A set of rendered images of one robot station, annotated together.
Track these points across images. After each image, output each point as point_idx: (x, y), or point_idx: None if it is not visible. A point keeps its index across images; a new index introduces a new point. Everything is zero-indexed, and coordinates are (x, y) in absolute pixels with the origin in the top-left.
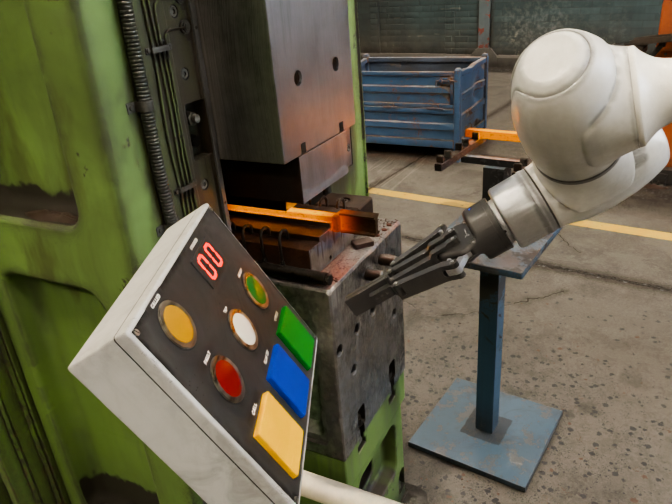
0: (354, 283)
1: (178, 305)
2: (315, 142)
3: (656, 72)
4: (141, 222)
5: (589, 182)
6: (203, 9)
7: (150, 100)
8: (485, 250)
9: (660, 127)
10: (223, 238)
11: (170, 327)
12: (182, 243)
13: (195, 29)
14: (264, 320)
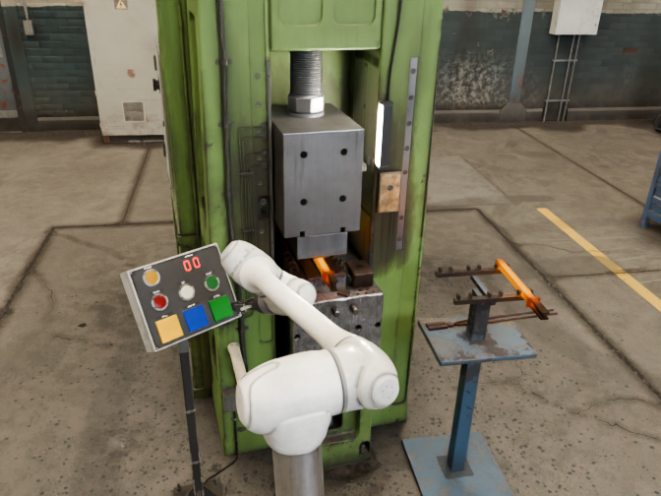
0: (319, 309)
1: (156, 272)
2: (314, 232)
3: (249, 269)
4: (217, 237)
5: (262, 298)
6: (275, 159)
7: (229, 193)
8: (254, 307)
9: (253, 287)
10: (211, 258)
11: (146, 277)
12: (182, 254)
13: (270, 166)
14: (206, 294)
